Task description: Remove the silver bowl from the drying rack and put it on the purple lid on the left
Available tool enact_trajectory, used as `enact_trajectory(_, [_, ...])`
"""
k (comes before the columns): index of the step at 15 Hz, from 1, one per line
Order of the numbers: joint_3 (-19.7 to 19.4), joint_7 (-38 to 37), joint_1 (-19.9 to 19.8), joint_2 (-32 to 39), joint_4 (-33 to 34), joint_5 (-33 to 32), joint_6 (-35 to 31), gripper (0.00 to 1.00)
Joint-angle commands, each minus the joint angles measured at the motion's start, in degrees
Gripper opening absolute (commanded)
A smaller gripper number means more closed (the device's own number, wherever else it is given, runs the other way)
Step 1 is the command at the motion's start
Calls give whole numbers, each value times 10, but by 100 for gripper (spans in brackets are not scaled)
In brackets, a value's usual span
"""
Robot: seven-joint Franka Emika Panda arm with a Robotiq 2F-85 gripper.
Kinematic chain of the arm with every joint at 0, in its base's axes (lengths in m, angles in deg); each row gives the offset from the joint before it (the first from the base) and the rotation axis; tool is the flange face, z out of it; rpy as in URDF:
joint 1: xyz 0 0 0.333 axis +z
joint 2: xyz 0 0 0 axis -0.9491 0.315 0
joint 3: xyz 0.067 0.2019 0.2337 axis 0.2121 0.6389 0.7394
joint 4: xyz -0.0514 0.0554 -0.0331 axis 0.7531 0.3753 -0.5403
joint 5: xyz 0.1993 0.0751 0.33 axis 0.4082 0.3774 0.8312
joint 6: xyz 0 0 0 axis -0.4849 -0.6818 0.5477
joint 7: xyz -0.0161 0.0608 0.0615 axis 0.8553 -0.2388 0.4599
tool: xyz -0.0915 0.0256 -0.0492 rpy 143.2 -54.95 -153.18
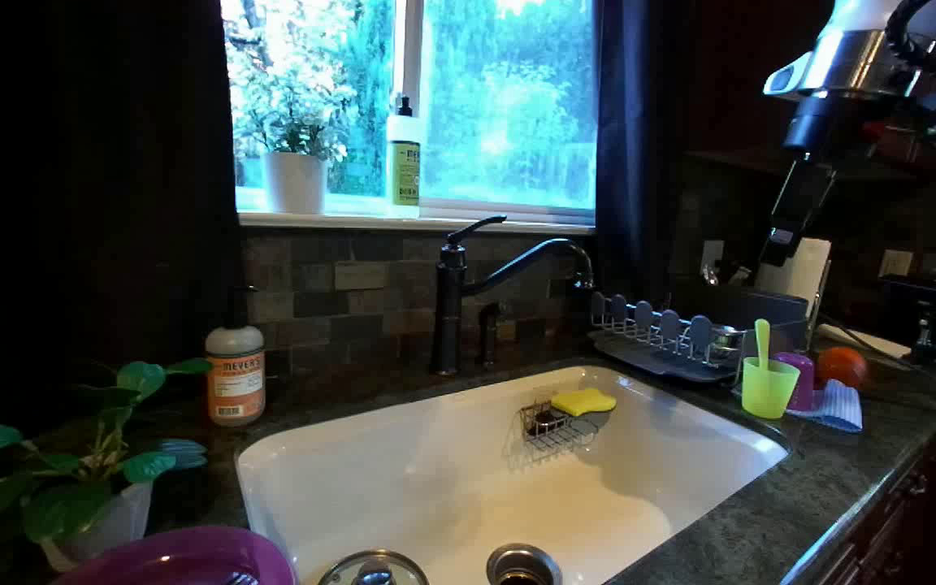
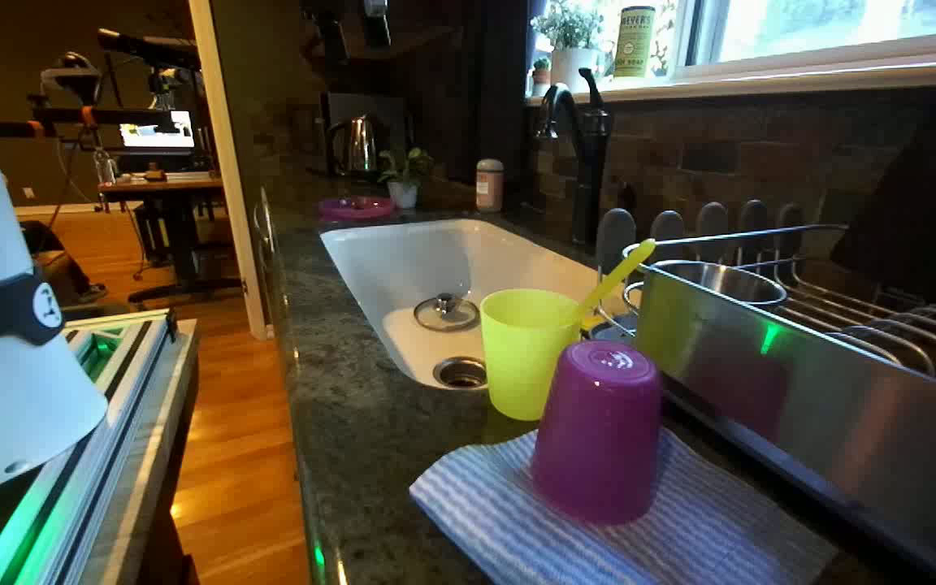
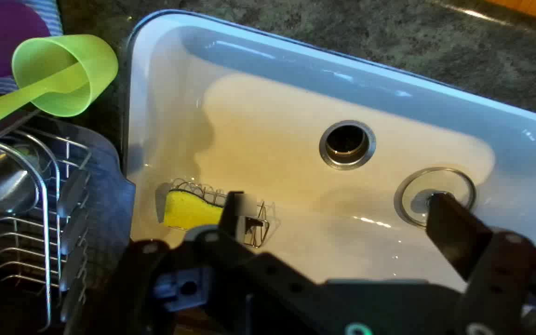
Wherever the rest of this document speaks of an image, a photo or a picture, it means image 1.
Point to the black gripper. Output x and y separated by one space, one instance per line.
808 181

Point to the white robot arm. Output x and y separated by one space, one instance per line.
866 83

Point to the metal dish drying rack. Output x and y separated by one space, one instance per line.
689 335

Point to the purple lid plate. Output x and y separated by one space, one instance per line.
188 558

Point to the white paper towel stack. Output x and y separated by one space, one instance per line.
801 277

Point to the green plastic spoon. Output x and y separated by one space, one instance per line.
761 344

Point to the orange fruit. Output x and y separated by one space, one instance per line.
842 367

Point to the dark blue curtain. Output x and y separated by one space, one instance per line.
623 210

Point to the green plastic cup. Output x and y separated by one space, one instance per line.
769 387

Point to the purple plastic cup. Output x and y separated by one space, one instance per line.
802 392

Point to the light blue cloth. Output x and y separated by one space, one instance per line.
837 407

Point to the yellow sponge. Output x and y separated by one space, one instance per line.
584 400

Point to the white kitchen sink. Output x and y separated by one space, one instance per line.
449 480

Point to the dark bronze kitchen faucet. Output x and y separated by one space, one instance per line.
452 284

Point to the green dish soap bottle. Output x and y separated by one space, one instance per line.
405 153

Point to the sink drain strainer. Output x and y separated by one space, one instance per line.
521 563

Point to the white pot window plant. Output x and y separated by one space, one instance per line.
294 138

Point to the metal sink stopper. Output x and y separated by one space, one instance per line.
376 568

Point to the green leafy potted plant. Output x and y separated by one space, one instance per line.
66 492

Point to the wire sink sponge rack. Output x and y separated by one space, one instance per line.
550 432

